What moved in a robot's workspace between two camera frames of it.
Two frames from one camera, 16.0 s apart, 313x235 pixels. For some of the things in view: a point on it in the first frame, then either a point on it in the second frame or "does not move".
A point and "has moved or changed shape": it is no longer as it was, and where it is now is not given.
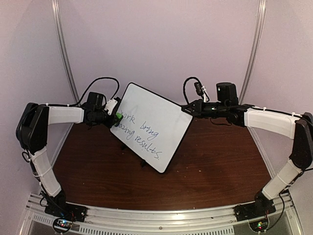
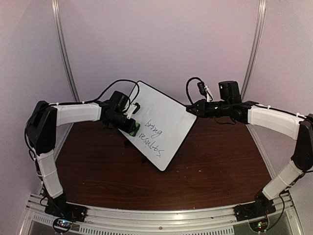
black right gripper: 198,110 does not move
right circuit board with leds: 260,225 does not move
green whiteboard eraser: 119,116 has moved or changed shape
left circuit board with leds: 62,225 does not move
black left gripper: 110,124 -> 129,128
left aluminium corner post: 55,5 does not move
